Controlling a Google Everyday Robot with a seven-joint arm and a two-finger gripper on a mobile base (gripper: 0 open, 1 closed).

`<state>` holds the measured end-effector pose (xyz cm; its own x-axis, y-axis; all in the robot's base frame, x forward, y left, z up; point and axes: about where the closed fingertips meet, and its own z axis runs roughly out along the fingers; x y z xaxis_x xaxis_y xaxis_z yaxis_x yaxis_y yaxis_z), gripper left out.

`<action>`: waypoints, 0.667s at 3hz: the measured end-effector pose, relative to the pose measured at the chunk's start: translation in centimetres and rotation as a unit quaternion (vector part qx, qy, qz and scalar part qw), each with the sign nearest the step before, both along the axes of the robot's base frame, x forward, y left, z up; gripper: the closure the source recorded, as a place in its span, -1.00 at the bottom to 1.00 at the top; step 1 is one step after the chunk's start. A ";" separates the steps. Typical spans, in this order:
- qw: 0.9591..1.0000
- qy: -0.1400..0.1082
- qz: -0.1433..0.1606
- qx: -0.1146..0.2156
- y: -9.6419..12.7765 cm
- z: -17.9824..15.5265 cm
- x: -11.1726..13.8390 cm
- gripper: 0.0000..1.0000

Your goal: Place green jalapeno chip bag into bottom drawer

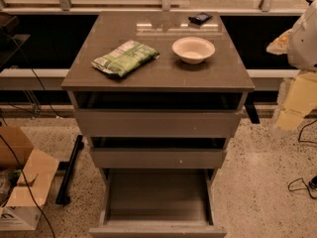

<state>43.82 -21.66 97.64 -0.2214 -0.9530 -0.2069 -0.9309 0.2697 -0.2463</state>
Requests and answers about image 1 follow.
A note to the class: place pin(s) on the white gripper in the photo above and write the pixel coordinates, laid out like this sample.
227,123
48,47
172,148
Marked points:
304,47

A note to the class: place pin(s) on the green jalapeno chip bag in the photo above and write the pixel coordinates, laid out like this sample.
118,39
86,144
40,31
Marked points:
125,58

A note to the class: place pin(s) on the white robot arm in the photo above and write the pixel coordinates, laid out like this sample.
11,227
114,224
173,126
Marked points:
300,45

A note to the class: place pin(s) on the grey drawer cabinet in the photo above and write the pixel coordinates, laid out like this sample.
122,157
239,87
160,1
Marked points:
222,74

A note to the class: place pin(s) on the open bottom drawer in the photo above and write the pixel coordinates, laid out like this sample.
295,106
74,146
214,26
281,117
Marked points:
158,204

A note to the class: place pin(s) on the top drawer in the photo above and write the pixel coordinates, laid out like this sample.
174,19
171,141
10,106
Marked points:
157,115

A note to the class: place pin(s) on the middle drawer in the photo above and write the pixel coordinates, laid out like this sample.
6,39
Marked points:
159,153

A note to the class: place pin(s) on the black table leg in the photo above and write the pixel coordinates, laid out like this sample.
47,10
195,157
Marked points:
251,109

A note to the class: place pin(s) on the white bowl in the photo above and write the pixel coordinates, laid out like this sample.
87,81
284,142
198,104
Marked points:
193,50

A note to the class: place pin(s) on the black phone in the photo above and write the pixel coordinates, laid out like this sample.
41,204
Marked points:
200,18

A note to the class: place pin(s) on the black metal bar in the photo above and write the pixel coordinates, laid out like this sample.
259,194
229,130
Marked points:
63,198

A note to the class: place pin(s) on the cardboard box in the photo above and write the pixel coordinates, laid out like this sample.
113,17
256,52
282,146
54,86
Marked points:
34,170

